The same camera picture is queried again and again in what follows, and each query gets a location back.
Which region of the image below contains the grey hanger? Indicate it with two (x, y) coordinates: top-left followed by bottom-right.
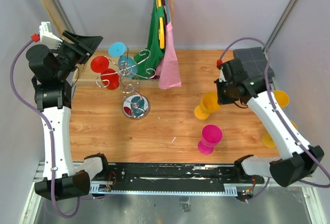
(163, 0), (171, 25)

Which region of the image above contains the yellow wine glass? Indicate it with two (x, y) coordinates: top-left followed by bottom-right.
(273, 90), (290, 108)
(194, 92), (220, 120)
(261, 121), (298, 148)

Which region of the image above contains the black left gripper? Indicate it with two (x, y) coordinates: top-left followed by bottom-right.
(55, 30), (103, 80)

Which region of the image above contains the yellow plastic hanger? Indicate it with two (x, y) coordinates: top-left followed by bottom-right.
(156, 0), (165, 49)

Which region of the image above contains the green tank top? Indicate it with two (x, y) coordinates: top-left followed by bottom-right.
(134, 0), (164, 79)

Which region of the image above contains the red plastic wine glass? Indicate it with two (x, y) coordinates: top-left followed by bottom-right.
(90, 56), (119, 90)

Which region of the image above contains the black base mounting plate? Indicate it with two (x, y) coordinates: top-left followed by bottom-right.
(90, 163), (265, 196)

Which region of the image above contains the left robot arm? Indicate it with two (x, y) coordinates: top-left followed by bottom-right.
(26, 30), (110, 201)

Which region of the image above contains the folded dark grey cloth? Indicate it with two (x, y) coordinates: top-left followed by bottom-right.
(233, 47), (268, 78)

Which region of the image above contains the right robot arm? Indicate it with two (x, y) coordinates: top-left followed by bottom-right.
(215, 59), (324, 187)

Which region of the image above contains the magenta plastic wine glass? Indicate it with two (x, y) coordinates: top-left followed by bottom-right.
(197, 124), (223, 155)

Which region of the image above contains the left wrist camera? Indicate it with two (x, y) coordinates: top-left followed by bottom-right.
(31, 22), (63, 50)

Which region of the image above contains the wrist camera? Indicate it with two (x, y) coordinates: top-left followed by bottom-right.
(31, 22), (63, 50)
(216, 59), (227, 83)

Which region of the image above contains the blue plastic wine glass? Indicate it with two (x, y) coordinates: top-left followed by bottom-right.
(108, 42), (138, 78)

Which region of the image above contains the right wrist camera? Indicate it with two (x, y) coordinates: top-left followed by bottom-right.
(216, 59), (227, 83)

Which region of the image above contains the chrome wine glass rack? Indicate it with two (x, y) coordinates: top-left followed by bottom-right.
(106, 55), (151, 120)

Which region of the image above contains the pink shirt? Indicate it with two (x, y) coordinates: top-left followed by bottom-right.
(156, 22), (182, 90)

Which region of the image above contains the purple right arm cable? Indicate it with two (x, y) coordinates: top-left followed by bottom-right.
(220, 37), (330, 204)

